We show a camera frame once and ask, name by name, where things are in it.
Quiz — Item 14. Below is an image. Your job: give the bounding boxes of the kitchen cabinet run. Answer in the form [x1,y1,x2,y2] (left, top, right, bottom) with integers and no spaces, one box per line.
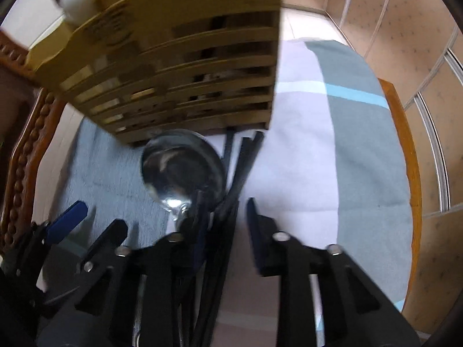
[282,0,462,337]

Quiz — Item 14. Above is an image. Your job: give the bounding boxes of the carved wooden chair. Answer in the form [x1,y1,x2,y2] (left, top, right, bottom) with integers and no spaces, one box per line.
[1,32,66,258]

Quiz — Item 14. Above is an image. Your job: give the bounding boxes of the steel ladle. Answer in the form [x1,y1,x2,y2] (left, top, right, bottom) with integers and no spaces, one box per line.
[132,128,229,347]

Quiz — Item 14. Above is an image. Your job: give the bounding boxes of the black chopstick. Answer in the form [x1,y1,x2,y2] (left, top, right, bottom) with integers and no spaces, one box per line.
[193,127,236,272]
[192,132,264,346]

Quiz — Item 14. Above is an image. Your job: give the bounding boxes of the wooden utensil holder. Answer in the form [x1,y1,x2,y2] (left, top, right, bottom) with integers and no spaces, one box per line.
[27,0,281,143]

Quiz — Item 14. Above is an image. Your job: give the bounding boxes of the plaid grey pink cloth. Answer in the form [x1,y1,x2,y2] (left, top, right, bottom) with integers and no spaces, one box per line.
[35,39,414,347]

